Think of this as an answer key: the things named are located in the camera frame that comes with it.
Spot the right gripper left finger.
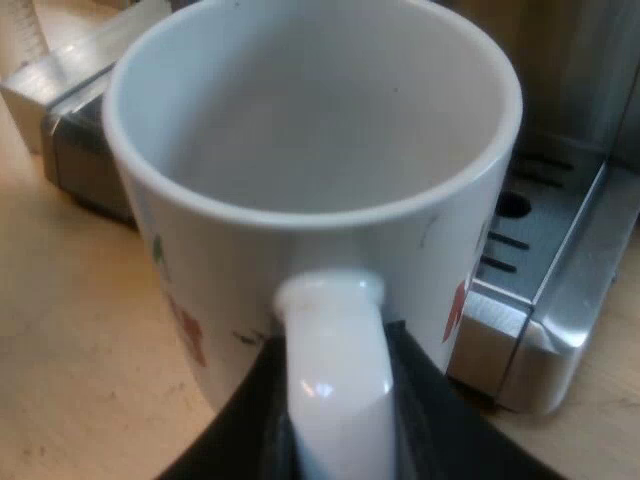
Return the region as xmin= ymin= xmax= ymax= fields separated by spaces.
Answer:
xmin=158 ymin=335 xmax=304 ymax=480

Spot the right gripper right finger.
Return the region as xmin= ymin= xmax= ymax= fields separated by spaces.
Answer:
xmin=383 ymin=319 xmax=546 ymax=480

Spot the white mug with red and black print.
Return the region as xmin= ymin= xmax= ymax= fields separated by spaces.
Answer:
xmin=102 ymin=0 xmax=525 ymax=480

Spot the steel espresso machine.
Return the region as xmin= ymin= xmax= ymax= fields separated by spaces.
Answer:
xmin=42 ymin=0 xmax=640 ymax=416

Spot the metal block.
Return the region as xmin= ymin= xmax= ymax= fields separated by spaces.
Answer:
xmin=0 ymin=47 xmax=109 ymax=156

